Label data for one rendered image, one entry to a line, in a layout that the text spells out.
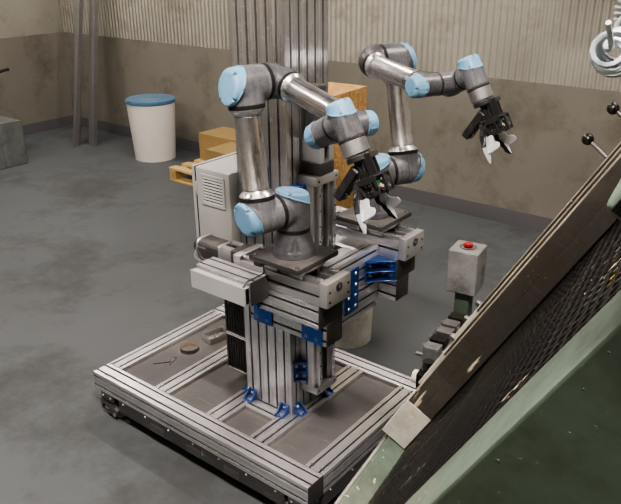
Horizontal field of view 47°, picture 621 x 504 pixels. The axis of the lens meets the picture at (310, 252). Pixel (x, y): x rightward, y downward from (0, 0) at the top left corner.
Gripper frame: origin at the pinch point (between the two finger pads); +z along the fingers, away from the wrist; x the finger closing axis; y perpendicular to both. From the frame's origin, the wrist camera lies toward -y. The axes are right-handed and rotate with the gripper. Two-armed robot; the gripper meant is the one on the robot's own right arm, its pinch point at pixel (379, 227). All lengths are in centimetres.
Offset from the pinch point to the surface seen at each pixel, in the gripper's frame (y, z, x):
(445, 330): -28, 47, 50
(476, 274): -29, 38, 83
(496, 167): -150, 22, 354
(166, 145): -460, -110, 312
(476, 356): 32, 30, -25
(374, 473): 4, 50, -40
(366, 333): -139, 68, 133
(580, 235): 62, 10, -23
